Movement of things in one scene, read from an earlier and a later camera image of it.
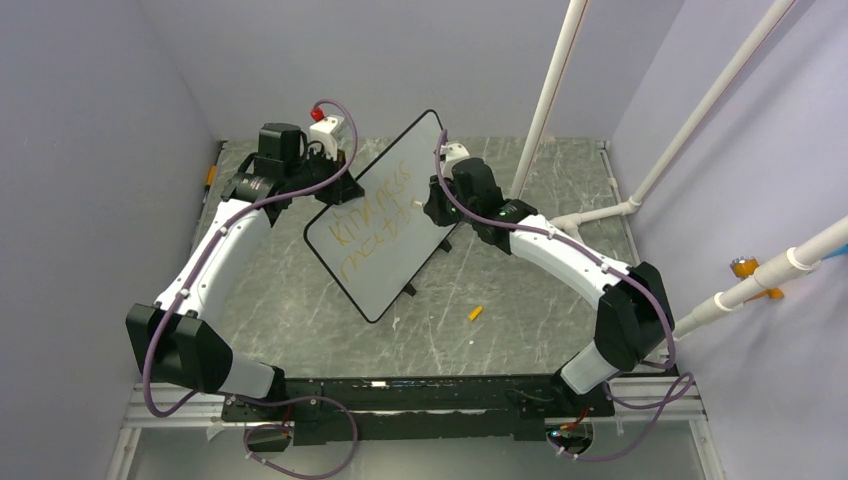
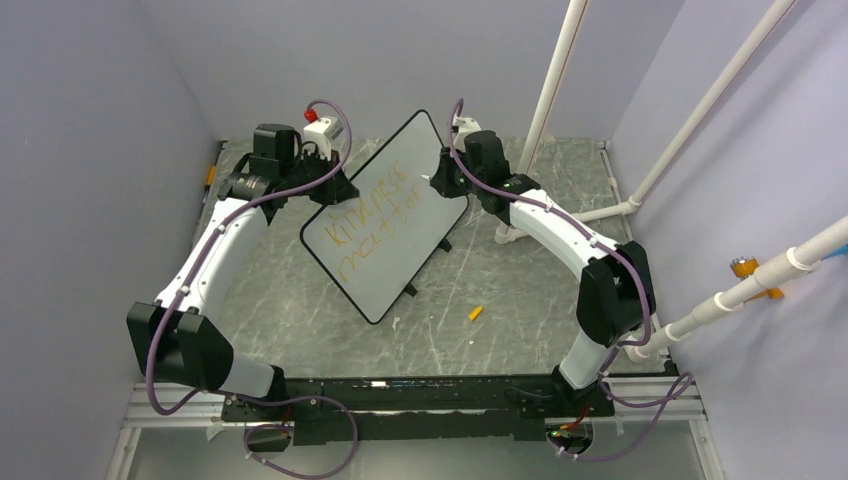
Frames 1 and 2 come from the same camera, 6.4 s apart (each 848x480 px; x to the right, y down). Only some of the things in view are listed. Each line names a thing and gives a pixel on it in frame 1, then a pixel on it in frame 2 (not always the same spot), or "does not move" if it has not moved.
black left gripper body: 318,170 does not move
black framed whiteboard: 368,251 does not move
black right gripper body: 445,212 -> 454,182
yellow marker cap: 475,312 does not move
